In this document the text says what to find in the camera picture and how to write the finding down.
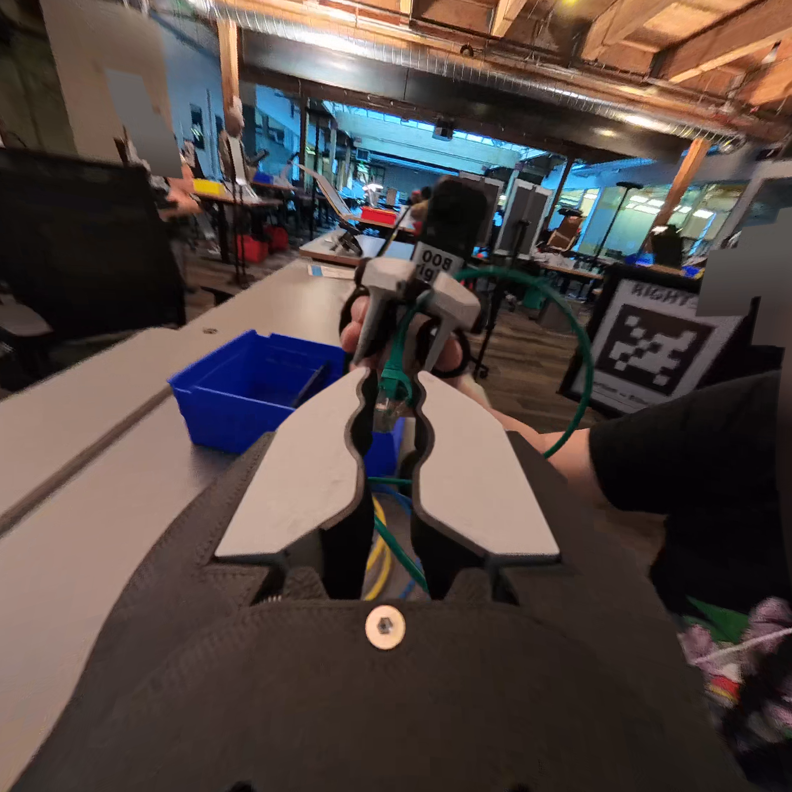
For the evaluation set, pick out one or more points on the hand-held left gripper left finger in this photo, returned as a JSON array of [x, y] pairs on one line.
[[297, 482]]

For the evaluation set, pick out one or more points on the long spiral air duct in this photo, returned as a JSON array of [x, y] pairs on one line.
[[495, 86]]

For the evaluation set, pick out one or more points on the grey framed panel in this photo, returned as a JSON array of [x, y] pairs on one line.
[[526, 216]]

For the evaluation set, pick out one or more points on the black white marker sign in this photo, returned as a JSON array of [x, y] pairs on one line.
[[656, 346]]

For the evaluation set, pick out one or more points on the red desktop bin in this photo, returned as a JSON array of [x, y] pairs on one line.
[[377, 216]]

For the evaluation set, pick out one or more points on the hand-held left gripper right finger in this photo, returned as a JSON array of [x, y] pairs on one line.
[[482, 489]]

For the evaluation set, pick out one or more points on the black office chair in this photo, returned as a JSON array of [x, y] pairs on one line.
[[80, 247]]

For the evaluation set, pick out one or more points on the person's right hand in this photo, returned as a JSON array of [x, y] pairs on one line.
[[352, 340]]

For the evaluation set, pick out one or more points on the blue plastic bin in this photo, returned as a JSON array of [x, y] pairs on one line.
[[247, 396]]

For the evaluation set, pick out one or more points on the black divider plate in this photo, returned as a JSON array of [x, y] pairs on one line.
[[312, 383]]

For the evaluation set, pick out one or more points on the red plastic crate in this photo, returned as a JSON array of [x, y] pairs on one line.
[[252, 249], [277, 238]]

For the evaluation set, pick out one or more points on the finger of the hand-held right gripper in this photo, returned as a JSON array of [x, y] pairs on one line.
[[458, 300], [377, 278]]

